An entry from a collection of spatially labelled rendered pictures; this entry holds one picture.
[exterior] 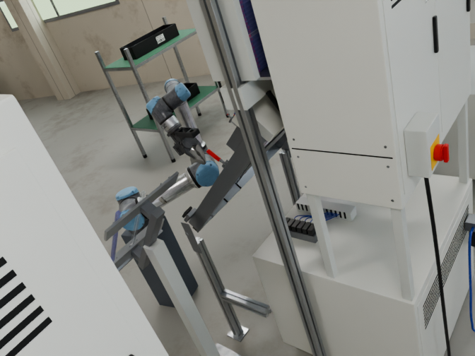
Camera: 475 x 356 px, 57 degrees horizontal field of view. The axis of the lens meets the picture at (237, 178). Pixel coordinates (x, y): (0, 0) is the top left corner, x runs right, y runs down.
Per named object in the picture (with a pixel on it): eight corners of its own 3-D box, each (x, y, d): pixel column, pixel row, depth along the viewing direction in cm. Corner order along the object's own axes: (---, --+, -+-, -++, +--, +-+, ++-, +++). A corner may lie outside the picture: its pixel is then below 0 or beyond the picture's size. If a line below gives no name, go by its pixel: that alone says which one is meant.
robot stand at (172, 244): (159, 304, 260) (120, 235, 232) (174, 282, 273) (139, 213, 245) (184, 309, 251) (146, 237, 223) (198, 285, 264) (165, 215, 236)
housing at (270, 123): (263, 150, 140) (230, 120, 141) (332, 82, 169) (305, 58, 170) (273, 135, 133) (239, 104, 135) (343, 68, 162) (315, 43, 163)
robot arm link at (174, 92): (178, 77, 197) (160, 92, 198) (182, 83, 187) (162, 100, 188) (189, 90, 201) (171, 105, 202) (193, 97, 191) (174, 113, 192)
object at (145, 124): (143, 157, 440) (93, 52, 384) (199, 114, 494) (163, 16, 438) (173, 162, 411) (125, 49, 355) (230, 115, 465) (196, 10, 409)
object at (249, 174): (201, 229, 194) (189, 217, 195) (278, 150, 233) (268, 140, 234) (201, 227, 193) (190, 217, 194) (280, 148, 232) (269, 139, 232)
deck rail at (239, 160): (198, 232, 193) (188, 222, 193) (201, 229, 194) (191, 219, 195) (262, 144, 136) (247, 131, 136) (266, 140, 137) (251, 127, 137)
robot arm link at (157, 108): (157, 93, 189) (142, 106, 190) (174, 114, 190) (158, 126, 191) (160, 94, 197) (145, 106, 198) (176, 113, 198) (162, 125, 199)
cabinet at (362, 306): (285, 349, 210) (250, 256, 178) (348, 252, 251) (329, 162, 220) (427, 412, 169) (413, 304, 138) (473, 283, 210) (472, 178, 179)
